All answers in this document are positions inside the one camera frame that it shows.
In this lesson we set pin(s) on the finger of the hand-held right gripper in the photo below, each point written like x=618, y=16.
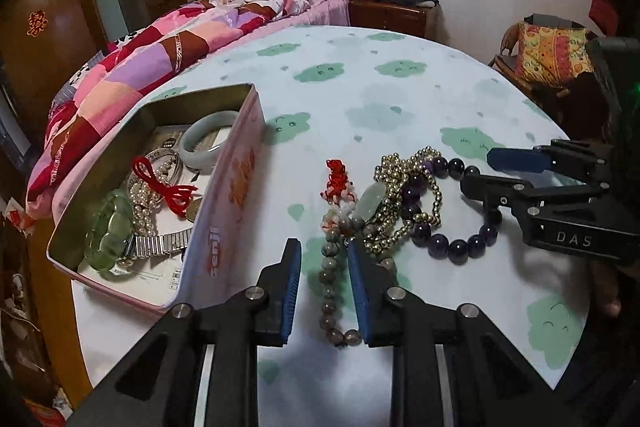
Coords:
x=515, y=159
x=485, y=189

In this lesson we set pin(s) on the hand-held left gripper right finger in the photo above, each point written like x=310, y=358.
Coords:
x=359, y=292

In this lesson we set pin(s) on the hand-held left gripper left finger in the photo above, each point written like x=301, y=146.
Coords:
x=291, y=292

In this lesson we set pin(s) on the pink tin box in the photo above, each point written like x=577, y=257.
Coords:
x=235, y=187

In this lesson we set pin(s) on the silver metal watch band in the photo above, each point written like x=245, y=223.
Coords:
x=160, y=244

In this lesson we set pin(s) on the pale blue jade bangle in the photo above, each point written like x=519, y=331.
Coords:
x=192, y=152

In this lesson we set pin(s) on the silver bangle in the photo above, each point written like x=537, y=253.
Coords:
x=172, y=164

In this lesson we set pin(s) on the green jade bangle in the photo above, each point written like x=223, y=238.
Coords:
x=100, y=237

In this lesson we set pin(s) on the person's right hand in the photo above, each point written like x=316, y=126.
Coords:
x=611, y=302

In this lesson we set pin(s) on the dark brown cloth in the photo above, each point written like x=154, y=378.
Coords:
x=585, y=107

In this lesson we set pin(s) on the wooden chair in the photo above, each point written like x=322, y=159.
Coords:
x=505, y=62

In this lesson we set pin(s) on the yellow patterned cushion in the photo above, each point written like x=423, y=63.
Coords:
x=555, y=57

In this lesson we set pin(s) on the jade pendant with red knot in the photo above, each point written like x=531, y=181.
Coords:
x=337, y=182

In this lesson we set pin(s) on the red garment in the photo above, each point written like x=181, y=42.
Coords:
x=600, y=7

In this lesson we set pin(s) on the wooden nightstand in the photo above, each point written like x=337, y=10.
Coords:
x=395, y=18

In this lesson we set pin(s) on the pink bed sheet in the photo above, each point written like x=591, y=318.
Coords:
x=325, y=9

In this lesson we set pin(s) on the patchwork quilt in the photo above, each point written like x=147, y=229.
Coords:
x=150, y=57

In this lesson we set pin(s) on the red white bag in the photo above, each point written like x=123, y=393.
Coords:
x=15, y=217

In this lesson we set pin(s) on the red paper decoration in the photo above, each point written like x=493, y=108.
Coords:
x=36, y=24

